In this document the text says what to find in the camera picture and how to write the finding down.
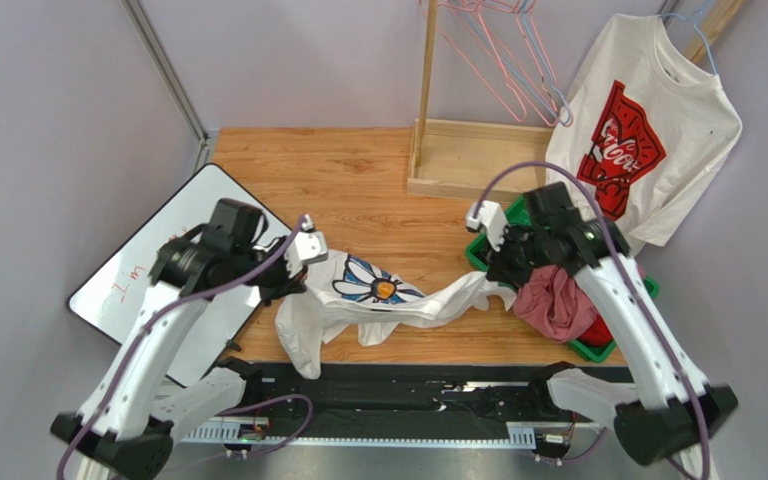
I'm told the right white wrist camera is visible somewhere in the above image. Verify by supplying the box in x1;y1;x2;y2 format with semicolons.
465;200;509;252

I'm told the red garment in bin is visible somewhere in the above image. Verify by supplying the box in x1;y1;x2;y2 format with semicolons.
577;315;614;348

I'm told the purple cable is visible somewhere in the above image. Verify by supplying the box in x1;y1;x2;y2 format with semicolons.
473;160;713;480
55;214;315;480

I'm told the green plastic bin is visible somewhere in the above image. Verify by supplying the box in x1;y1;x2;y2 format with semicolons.
465;198;660;363

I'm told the blue hanger holding shirt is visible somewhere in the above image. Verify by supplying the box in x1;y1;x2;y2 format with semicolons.
657;6;719;76

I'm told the aluminium corner frame post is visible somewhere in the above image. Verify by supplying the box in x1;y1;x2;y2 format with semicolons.
122;0;218;171

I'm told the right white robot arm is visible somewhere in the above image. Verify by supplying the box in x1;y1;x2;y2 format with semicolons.
466;183;738;466

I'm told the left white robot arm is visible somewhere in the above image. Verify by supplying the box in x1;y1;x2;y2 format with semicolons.
50;198;327;479

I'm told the blue wire hanger on rack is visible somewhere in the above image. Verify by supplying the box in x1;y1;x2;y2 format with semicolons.
455;0;576;128

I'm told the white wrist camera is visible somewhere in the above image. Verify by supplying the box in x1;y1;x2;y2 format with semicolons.
465;200;509;252
284;214;329;277

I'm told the white t-shirt red print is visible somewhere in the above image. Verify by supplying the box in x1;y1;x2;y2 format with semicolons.
545;14;742;253

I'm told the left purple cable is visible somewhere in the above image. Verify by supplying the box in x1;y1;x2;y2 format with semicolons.
55;214;315;480

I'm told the pink crumpled shirt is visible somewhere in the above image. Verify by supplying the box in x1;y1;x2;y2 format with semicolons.
512;266;601;343

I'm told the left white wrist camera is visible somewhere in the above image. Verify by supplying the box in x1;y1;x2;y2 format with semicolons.
284;214;329;277

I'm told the white flower print t-shirt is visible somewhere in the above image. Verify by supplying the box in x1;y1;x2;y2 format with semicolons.
275;251;516;379

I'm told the whiteboard with red writing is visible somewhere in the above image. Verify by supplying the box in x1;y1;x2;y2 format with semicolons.
68;164;295;386

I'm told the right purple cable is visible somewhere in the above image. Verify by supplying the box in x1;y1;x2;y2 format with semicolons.
473;160;713;480

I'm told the wooden hanger rack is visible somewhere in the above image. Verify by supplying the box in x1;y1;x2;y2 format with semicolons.
406;0;745;202

